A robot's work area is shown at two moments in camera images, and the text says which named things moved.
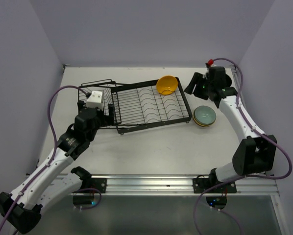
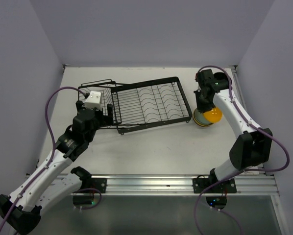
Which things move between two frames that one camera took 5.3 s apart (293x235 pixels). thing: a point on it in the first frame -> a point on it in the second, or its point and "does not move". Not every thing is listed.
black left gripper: [106, 119] does not move
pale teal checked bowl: [205, 115] does not move
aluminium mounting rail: [153, 185] does not move
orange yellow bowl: [167, 84] -> [214, 115]
